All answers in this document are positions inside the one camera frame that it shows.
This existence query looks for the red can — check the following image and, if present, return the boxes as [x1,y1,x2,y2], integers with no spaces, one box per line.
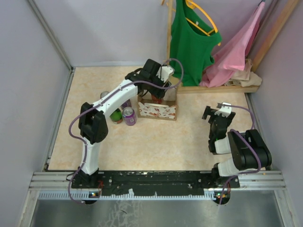
[100,91,109,99]
[151,95,163,104]

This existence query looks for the purple can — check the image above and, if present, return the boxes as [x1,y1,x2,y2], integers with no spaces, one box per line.
[122,107,136,126]
[121,99,132,110]

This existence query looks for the green glass bottle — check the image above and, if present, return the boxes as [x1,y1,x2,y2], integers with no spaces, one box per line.
[110,108,123,124]

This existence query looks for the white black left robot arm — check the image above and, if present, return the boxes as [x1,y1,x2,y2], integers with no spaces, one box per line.
[72,59,174,188]

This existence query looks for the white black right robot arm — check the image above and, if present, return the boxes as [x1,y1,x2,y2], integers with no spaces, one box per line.
[202,103,272,187]

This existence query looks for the patterned canvas tote bag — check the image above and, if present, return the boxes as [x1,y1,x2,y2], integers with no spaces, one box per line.
[137,88,178,121]

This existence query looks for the beige cloth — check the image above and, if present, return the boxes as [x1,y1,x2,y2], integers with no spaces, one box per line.
[224,59,262,87]

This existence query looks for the pink shirt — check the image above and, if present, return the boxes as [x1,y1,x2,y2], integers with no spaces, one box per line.
[199,1,265,87]

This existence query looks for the green tank top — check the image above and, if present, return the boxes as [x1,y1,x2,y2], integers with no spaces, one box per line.
[170,0,222,87]

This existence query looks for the yellow clothes hanger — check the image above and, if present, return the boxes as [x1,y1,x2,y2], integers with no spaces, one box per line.
[161,0,222,46]

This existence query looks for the wooden clothes rack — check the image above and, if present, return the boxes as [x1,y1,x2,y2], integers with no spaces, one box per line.
[161,0,301,94]

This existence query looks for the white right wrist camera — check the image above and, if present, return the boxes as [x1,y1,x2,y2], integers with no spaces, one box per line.
[214,102,232,117]

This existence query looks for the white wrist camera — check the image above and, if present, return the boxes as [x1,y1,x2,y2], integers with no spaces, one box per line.
[214,102,232,117]
[157,65,174,83]

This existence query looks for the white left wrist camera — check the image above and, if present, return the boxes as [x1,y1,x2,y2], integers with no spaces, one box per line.
[157,65,174,83]

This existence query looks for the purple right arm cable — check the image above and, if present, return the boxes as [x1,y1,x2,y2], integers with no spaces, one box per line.
[217,105,262,205]

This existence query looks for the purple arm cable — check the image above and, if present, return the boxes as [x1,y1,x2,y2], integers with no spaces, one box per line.
[67,58,184,204]
[217,105,262,205]

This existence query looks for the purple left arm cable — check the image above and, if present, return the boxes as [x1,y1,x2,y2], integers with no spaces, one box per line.
[67,58,184,204]

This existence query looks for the aluminium rail frame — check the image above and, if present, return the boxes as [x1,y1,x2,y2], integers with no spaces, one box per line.
[18,0,294,227]

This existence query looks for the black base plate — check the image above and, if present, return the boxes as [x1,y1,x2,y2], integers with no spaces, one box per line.
[71,170,241,197]

